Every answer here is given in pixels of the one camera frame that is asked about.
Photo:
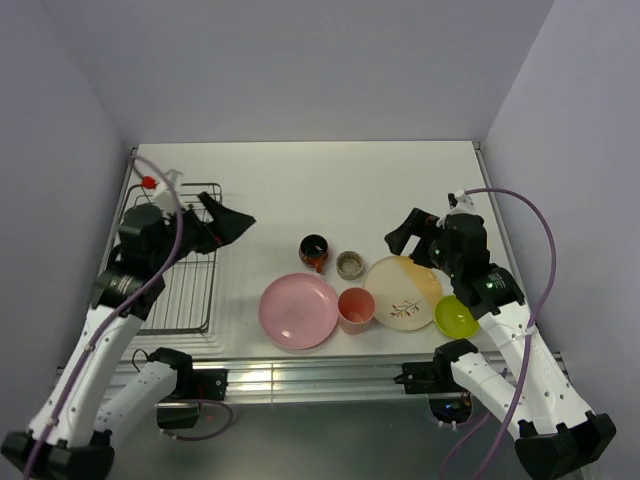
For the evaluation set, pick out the speckled ceramic small cup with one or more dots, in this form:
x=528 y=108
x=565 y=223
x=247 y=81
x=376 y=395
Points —
x=350 y=265

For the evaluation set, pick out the lime green bowl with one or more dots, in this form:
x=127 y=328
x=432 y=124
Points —
x=453 y=319

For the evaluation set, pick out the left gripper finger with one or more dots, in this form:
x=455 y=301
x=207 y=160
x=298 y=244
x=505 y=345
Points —
x=213 y=207
x=230 y=225

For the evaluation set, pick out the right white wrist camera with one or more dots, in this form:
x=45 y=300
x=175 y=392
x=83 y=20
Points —
x=460 y=204

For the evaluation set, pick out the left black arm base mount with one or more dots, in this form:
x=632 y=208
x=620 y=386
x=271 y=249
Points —
x=200 y=390

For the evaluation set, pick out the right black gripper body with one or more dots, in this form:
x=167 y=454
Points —
x=439 y=257

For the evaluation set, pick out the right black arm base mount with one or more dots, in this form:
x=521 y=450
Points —
x=449 y=403

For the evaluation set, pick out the cream floral plate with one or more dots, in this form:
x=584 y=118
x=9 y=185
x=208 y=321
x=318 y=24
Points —
x=405 y=294

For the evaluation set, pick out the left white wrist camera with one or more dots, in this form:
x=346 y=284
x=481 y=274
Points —
x=164 y=194

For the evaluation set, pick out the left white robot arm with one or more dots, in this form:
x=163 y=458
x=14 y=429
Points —
x=74 y=434

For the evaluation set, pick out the wire dish rack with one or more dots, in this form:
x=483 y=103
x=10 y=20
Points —
x=185 y=304

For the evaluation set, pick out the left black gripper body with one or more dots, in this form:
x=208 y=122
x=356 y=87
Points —
x=195 y=234

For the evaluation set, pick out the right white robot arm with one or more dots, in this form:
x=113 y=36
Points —
x=555 y=431

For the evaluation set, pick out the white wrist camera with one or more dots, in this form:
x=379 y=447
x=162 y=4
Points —
x=460 y=204
x=164 y=194

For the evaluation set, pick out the pink plastic plate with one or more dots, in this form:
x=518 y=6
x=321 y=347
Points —
x=298 y=311

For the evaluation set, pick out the aluminium table edge rail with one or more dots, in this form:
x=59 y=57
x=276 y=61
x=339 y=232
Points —
x=307 y=379

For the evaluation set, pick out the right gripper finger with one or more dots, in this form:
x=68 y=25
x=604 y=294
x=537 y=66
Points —
x=421 y=222
x=397 y=239

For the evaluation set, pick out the pink plastic cup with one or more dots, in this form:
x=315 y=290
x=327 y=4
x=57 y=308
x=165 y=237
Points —
x=356 y=310

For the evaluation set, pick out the orange ceramic mug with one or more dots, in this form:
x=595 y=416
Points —
x=313 y=252

